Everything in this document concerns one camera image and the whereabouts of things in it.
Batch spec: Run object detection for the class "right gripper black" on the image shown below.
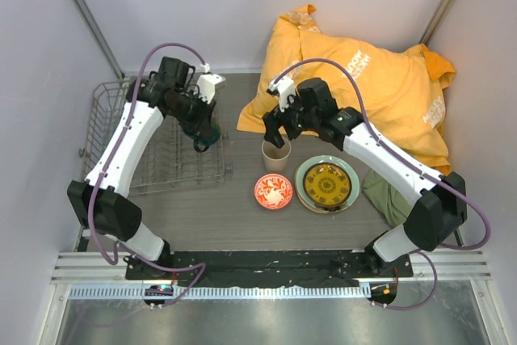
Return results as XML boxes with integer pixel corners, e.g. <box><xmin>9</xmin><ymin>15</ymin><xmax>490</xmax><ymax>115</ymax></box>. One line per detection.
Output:
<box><xmin>263</xmin><ymin>88</ymin><xmax>320</xmax><ymax>148</ymax></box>

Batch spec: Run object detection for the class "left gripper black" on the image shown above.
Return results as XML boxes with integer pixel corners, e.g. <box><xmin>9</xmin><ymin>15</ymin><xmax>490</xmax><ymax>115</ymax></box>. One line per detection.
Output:
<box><xmin>168</xmin><ymin>90</ymin><xmax>216</xmax><ymax>137</ymax></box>

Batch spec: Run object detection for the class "beige tall cup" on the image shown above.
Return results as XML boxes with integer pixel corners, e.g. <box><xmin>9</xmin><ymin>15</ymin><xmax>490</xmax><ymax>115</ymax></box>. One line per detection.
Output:
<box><xmin>261</xmin><ymin>140</ymin><xmax>292</xmax><ymax>173</ymax></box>

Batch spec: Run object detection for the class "dark green mug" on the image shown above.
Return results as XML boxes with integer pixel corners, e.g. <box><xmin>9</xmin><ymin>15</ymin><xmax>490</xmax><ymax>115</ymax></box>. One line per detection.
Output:
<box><xmin>193</xmin><ymin>126</ymin><xmax>221</xmax><ymax>153</ymax></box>

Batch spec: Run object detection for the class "light green flower plate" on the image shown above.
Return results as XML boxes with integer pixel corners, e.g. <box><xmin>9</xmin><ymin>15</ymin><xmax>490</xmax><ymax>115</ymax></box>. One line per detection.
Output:
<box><xmin>294</xmin><ymin>154</ymin><xmax>360</xmax><ymax>213</ymax></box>

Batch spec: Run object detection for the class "white orange patterned bowl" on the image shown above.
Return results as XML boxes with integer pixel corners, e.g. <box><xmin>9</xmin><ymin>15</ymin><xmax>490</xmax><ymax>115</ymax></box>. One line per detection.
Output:
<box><xmin>254</xmin><ymin>174</ymin><xmax>293</xmax><ymax>210</ymax></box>

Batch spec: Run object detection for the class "yellow patterned plate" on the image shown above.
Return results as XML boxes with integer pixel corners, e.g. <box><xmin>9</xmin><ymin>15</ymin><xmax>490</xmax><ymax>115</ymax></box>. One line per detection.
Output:
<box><xmin>302</xmin><ymin>162</ymin><xmax>351</xmax><ymax>208</ymax></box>

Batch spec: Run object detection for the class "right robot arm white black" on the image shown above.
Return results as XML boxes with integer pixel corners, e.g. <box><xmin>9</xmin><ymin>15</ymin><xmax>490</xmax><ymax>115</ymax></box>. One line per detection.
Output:
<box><xmin>263</xmin><ymin>77</ymin><xmax>467</xmax><ymax>276</ymax></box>

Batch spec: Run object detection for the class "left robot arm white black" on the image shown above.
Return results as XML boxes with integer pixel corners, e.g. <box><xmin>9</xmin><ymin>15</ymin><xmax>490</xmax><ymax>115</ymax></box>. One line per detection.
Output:
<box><xmin>67</xmin><ymin>57</ymin><xmax>225</xmax><ymax>280</ymax></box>

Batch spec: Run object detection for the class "yellow Mickey Mouse shirt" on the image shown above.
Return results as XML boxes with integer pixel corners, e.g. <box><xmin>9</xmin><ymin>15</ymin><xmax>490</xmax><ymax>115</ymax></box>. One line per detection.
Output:
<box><xmin>237</xmin><ymin>4</ymin><xmax>456</xmax><ymax>175</ymax></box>

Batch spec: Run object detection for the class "olive green cloth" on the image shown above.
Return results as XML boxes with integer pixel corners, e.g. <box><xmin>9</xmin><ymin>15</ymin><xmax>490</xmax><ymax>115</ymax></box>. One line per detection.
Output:
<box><xmin>361</xmin><ymin>170</ymin><xmax>412</xmax><ymax>228</ymax></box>

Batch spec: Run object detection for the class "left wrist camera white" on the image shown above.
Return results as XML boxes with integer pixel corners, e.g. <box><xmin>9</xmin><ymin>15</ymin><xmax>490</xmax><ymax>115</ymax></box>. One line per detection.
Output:
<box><xmin>195</xmin><ymin>63</ymin><xmax>226</xmax><ymax>104</ymax></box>

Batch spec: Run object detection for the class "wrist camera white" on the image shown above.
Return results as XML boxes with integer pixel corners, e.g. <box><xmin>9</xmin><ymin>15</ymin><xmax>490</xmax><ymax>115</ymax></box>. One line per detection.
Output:
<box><xmin>267</xmin><ymin>76</ymin><xmax>296</xmax><ymax>112</ymax></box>
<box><xmin>195</xmin><ymin>63</ymin><xmax>226</xmax><ymax>104</ymax></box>

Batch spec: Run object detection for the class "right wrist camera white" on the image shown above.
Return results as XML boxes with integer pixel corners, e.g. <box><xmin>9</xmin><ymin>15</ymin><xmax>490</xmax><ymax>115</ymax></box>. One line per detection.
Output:
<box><xmin>267</xmin><ymin>76</ymin><xmax>296</xmax><ymax>112</ymax></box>

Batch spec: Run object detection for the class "wire dish rack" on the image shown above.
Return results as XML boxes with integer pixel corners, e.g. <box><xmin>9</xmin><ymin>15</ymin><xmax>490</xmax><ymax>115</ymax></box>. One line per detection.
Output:
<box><xmin>79</xmin><ymin>78</ymin><xmax>225</xmax><ymax>196</ymax></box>

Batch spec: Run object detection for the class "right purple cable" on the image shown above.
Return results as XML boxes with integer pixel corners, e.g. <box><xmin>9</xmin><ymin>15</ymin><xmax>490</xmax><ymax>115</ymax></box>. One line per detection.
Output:
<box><xmin>274</xmin><ymin>57</ymin><xmax>493</xmax><ymax>310</ymax></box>

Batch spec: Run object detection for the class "purple cable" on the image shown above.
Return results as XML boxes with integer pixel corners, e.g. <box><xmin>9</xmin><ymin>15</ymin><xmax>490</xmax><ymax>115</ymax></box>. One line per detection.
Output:
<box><xmin>87</xmin><ymin>42</ymin><xmax>211</xmax><ymax>313</ymax></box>
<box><xmin>274</xmin><ymin>57</ymin><xmax>493</xmax><ymax>310</ymax></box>

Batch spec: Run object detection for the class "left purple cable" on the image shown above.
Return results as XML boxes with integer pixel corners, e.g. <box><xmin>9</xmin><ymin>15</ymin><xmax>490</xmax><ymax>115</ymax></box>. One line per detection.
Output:
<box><xmin>87</xmin><ymin>42</ymin><xmax>211</xmax><ymax>313</ymax></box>

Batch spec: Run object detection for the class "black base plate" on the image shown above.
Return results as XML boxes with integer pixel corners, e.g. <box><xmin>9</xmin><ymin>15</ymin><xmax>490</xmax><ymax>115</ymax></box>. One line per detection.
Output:
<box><xmin>124</xmin><ymin>250</ymin><xmax>414</xmax><ymax>288</ymax></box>

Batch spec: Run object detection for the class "slotted cable duct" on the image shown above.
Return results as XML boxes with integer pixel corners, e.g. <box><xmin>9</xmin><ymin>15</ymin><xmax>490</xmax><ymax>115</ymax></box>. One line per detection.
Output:
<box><xmin>69</xmin><ymin>283</ymin><xmax>371</xmax><ymax>301</ymax></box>

